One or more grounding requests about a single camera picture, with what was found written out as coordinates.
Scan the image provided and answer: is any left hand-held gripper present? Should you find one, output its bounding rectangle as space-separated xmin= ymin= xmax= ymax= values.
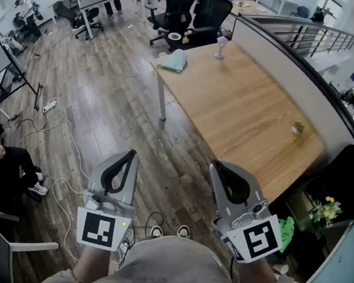
xmin=72 ymin=142 xmax=146 ymax=255

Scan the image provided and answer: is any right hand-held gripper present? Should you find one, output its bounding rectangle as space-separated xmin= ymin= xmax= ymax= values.
xmin=196 ymin=158 xmax=293 ymax=269

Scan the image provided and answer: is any light green cloth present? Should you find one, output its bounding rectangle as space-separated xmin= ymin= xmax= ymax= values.
xmin=157 ymin=46 xmax=190 ymax=74

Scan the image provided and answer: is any person's right forearm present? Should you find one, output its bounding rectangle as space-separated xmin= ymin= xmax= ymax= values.
xmin=237 ymin=254 xmax=280 ymax=283

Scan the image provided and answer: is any person's left forearm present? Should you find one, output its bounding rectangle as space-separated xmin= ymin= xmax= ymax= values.
xmin=71 ymin=242 xmax=114 ymax=283

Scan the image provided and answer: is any person's right shoe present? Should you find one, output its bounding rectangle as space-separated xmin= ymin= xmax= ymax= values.
xmin=176 ymin=224 xmax=192 ymax=240

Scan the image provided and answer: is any person's shoe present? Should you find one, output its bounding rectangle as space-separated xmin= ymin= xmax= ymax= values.
xmin=149 ymin=224 xmax=165 ymax=240
xmin=176 ymin=224 xmax=192 ymax=240

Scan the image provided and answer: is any person's left shoe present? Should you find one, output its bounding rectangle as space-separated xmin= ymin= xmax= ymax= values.
xmin=149 ymin=224 xmax=165 ymax=240

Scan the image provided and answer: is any small plant in white pot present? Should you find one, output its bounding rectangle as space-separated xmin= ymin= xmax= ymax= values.
xmin=291 ymin=120 xmax=306 ymax=137

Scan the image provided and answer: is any yellow flower bouquet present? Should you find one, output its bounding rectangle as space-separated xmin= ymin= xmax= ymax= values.
xmin=307 ymin=193 xmax=345 ymax=231

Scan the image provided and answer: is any grey metal table leg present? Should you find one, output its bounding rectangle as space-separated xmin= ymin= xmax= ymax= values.
xmin=149 ymin=68 xmax=174 ymax=122

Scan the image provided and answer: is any person's grey printed shirt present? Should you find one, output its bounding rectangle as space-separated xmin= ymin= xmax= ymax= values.
xmin=34 ymin=216 xmax=325 ymax=283

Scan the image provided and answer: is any white power strip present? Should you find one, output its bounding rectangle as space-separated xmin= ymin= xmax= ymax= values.
xmin=42 ymin=98 xmax=58 ymax=114

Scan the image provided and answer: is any grey partition with black rim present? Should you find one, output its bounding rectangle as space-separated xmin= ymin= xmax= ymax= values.
xmin=217 ymin=10 xmax=354 ymax=155

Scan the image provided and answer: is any purple lantern lamp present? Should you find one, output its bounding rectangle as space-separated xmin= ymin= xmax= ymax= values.
xmin=214 ymin=35 xmax=229 ymax=61

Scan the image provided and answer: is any black office chair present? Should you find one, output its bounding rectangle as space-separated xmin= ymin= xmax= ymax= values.
xmin=49 ymin=0 xmax=107 ymax=43
xmin=163 ymin=0 xmax=234 ymax=60
xmin=144 ymin=0 xmax=199 ymax=52

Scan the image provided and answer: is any black metal railing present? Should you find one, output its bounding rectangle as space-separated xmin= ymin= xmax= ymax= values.
xmin=242 ymin=11 xmax=354 ymax=64

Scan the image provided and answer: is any light wooden table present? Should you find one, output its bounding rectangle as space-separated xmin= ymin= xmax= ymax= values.
xmin=229 ymin=0 xmax=279 ymax=22

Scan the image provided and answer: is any white floor cable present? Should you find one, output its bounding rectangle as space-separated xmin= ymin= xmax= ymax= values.
xmin=1 ymin=93 xmax=102 ymax=262

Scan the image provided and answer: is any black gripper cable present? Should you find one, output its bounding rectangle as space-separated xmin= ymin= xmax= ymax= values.
xmin=227 ymin=256 xmax=236 ymax=279

